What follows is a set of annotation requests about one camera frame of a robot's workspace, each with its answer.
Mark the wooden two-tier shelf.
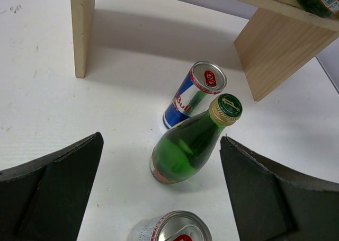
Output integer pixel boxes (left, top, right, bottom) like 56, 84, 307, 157
69, 0, 339, 102

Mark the Red Bull can front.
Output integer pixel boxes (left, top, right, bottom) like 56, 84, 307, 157
127, 210, 212, 241

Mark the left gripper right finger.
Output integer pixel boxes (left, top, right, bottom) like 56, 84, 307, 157
220, 137, 338, 240

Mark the green glass bottle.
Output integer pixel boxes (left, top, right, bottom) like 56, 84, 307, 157
150, 93, 243, 184

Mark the red bull can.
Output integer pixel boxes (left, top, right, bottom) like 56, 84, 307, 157
163, 61, 227, 129
127, 210, 212, 241

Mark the Red Bull can near shelf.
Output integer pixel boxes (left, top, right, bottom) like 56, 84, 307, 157
163, 61, 227, 129

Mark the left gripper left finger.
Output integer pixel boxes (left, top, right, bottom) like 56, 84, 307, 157
1, 132, 104, 240

